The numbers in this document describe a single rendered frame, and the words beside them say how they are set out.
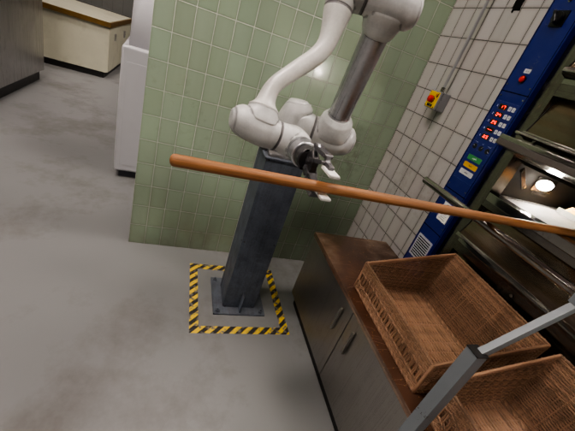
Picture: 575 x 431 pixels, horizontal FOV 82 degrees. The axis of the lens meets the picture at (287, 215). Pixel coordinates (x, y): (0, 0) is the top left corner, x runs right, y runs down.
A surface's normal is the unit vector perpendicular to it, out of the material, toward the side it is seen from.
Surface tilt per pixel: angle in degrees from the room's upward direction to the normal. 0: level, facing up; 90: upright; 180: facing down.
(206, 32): 90
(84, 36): 90
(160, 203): 90
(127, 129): 90
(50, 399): 0
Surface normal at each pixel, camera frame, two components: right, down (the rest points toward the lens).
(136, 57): 0.31, 0.53
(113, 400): 0.30, -0.84
